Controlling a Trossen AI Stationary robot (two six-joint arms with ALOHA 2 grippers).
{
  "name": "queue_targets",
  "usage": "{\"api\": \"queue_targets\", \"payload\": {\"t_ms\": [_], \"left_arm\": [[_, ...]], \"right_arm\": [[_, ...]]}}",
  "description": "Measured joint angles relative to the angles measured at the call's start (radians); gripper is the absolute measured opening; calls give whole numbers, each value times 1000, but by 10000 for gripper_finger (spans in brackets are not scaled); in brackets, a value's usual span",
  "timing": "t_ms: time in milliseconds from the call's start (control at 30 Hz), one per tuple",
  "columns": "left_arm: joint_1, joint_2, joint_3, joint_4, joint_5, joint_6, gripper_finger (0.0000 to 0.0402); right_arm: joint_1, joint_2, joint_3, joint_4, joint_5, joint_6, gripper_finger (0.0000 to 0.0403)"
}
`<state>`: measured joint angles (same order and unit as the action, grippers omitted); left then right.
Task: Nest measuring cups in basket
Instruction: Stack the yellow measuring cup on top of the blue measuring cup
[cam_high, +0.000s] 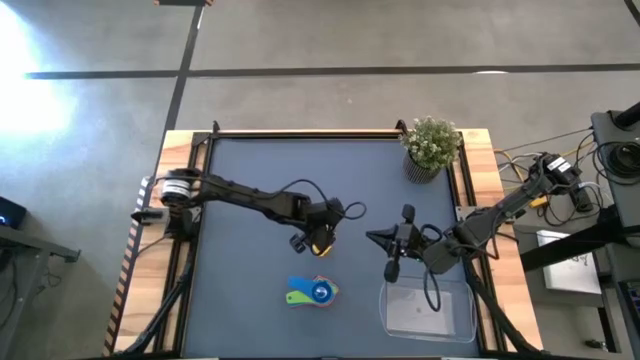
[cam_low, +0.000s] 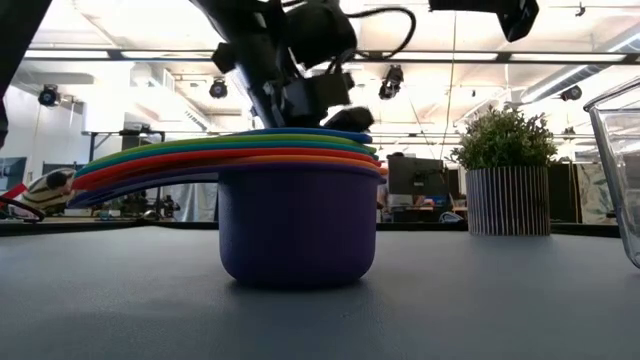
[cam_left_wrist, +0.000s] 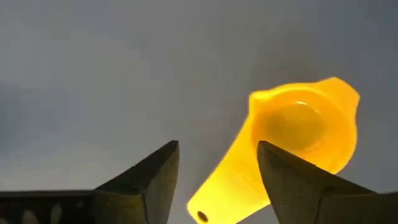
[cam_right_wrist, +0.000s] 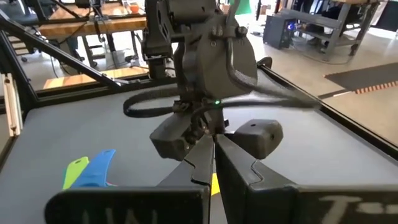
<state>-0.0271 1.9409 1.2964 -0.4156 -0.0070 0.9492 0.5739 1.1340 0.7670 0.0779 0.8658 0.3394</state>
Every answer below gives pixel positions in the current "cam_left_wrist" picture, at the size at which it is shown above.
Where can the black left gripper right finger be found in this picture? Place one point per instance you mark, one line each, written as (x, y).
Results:
(295, 193)

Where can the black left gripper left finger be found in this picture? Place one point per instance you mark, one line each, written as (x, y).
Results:
(149, 186)

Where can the yellow measuring cup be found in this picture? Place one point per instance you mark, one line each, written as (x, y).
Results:
(295, 124)

